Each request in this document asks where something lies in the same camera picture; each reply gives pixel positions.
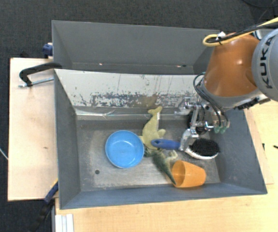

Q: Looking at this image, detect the green toy dinosaur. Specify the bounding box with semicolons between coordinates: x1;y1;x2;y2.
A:
143;148;179;186

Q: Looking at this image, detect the blue bowl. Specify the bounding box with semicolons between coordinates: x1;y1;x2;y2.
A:
105;130;145;169

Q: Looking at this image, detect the blue-handled black brush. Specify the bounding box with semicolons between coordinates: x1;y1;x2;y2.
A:
151;138;221;160

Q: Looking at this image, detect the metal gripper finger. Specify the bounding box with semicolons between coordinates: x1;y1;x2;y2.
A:
179;127;200;152
174;97;199;116

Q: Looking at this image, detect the grey metal bin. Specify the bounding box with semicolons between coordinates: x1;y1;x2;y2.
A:
51;20;268;210

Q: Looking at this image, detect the orange plastic cup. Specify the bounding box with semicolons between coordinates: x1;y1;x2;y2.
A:
171;159;207;189

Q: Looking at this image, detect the pale wood board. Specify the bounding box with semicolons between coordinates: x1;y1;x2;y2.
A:
7;58;59;202

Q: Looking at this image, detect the yellow-green plush dolphin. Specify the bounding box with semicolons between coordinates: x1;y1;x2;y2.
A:
138;105;167;152

